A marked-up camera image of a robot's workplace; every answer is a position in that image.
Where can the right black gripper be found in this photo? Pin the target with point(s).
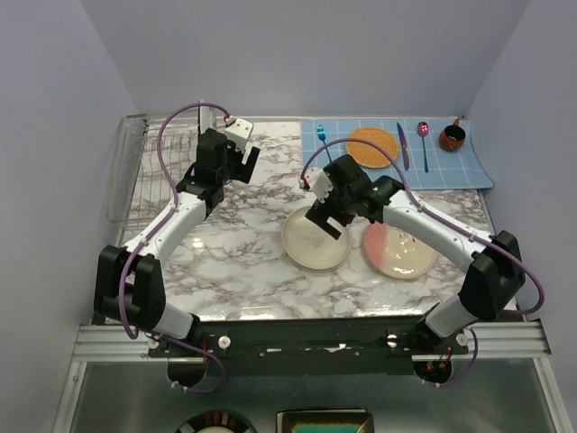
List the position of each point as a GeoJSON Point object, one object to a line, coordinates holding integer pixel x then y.
{"type": "Point", "coordinates": [318, 215]}

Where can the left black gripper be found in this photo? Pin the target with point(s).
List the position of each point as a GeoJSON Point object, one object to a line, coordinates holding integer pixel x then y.
{"type": "Point", "coordinates": [248, 167]}

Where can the cream white plate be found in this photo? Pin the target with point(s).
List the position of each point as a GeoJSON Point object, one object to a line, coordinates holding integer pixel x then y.
{"type": "Point", "coordinates": [299, 236]}

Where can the pink and cream plate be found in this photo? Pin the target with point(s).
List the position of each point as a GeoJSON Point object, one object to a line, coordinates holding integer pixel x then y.
{"type": "Point", "coordinates": [395, 253]}

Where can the wire dish rack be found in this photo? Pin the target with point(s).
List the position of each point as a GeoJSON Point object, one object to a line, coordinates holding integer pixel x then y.
{"type": "Point", "coordinates": [138, 188]}

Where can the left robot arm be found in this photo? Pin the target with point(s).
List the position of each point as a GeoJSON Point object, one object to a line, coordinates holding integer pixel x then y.
{"type": "Point", "coordinates": [129, 281]}

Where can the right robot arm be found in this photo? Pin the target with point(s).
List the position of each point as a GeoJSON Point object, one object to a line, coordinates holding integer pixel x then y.
{"type": "Point", "coordinates": [491, 264]}

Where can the woven wicker trivet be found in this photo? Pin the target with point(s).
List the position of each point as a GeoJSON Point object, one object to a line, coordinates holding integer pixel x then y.
{"type": "Point", "coordinates": [368, 156]}

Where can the blue metal fork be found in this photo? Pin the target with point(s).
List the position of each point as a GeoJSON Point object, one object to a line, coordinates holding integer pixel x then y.
{"type": "Point", "coordinates": [320, 132]}

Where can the iridescent table knife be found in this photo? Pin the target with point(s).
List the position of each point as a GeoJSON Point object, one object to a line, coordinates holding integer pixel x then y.
{"type": "Point", "coordinates": [404, 146]}

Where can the blue tiled placemat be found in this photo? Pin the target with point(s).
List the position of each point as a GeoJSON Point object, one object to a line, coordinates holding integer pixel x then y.
{"type": "Point", "coordinates": [447, 170]}

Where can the iridescent spoon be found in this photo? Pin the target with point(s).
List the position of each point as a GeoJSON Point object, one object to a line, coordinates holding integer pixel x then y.
{"type": "Point", "coordinates": [422, 131]}

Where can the black mounting base bar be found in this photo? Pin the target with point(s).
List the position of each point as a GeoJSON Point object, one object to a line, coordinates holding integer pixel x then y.
{"type": "Point", "coordinates": [389, 344]}

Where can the brown ceramic cup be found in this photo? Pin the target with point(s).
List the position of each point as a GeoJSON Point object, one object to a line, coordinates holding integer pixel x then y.
{"type": "Point", "coordinates": [452, 138]}

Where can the dark rectangular tray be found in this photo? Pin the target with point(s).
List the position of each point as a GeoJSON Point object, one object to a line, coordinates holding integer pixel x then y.
{"type": "Point", "coordinates": [325, 420]}

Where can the round striped object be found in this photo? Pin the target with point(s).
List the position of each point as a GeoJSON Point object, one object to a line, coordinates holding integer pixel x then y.
{"type": "Point", "coordinates": [216, 421]}

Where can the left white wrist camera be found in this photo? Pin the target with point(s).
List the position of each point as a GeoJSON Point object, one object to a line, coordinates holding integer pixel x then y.
{"type": "Point", "coordinates": [239, 131]}

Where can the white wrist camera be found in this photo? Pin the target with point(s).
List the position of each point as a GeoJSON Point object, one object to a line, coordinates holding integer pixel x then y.
{"type": "Point", "coordinates": [239, 131]}
{"type": "Point", "coordinates": [317, 181]}

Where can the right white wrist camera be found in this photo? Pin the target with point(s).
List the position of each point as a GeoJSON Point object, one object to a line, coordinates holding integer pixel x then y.
{"type": "Point", "coordinates": [317, 181]}

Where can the aluminium extrusion rail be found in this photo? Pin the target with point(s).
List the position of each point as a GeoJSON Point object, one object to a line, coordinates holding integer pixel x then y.
{"type": "Point", "coordinates": [512, 340]}

